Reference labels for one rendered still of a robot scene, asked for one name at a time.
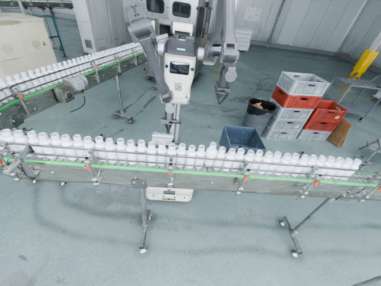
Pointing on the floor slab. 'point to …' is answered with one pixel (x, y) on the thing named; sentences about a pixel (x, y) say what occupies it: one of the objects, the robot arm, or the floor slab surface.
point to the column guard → (363, 64)
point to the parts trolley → (358, 95)
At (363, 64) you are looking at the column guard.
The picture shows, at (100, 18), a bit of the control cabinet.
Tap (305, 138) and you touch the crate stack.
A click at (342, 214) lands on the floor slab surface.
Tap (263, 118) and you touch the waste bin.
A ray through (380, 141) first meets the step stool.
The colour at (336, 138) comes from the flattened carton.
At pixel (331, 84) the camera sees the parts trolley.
